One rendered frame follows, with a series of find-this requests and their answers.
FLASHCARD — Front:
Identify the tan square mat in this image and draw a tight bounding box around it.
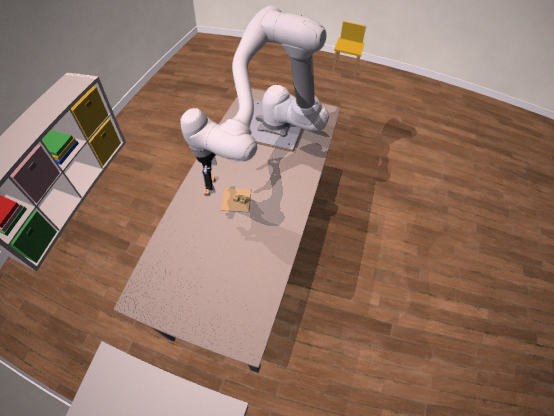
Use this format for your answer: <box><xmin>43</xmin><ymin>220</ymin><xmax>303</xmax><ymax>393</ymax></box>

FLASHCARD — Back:
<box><xmin>221</xmin><ymin>188</ymin><xmax>251</xmax><ymax>212</ymax></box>

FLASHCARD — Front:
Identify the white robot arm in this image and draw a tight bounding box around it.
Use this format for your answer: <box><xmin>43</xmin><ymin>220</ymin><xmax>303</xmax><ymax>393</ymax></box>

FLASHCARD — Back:
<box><xmin>181</xmin><ymin>6</ymin><xmax>329</xmax><ymax>162</ymax></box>

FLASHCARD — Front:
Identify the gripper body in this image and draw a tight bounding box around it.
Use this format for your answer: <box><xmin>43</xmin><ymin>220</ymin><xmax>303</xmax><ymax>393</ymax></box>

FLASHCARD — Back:
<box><xmin>197</xmin><ymin>152</ymin><xmax>214</xmax><ymax>168</ymax></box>

